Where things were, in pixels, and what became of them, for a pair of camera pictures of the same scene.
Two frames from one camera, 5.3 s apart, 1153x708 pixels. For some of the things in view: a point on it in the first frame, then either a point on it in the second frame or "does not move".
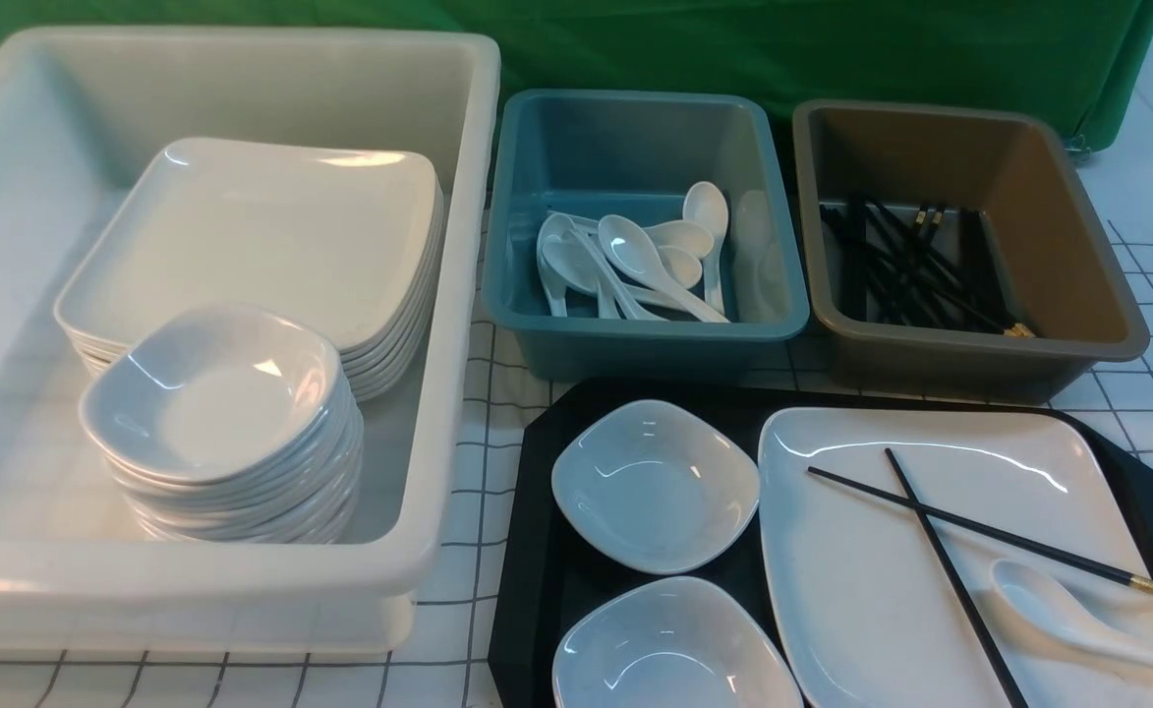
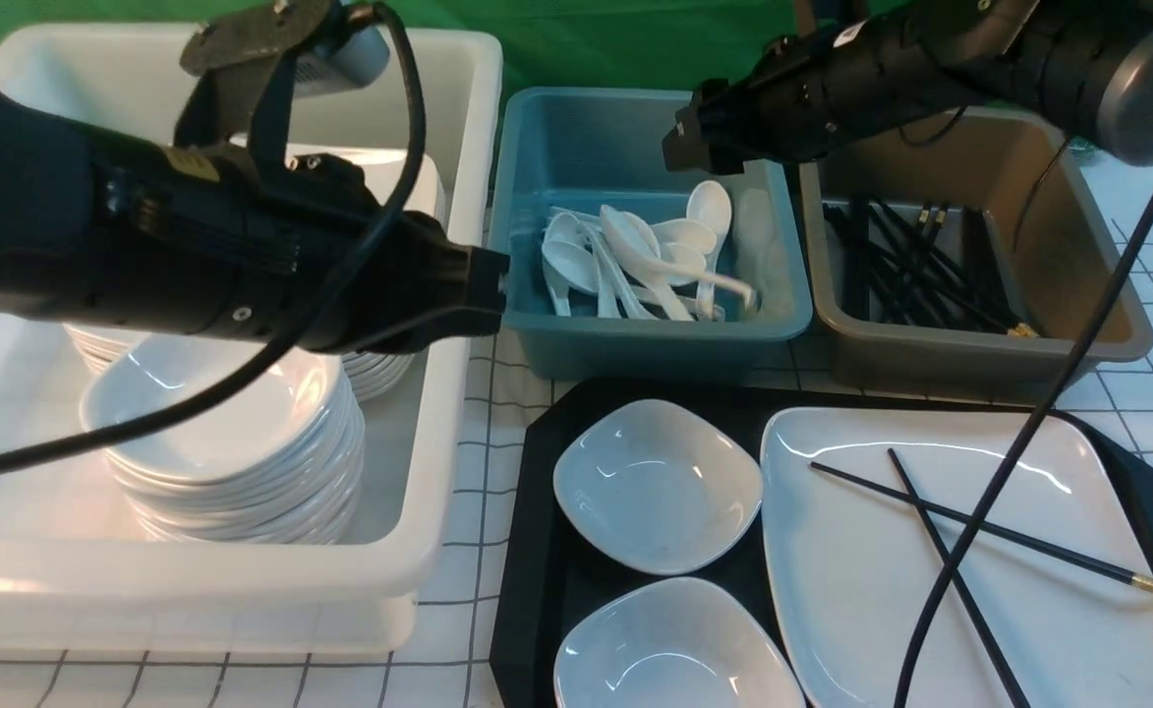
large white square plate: x=872 y=617 does not move
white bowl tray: x=674 y=642 does not move
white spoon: x=1046 y=602 → x=637 y=241
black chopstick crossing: x=954 y=582 does not move
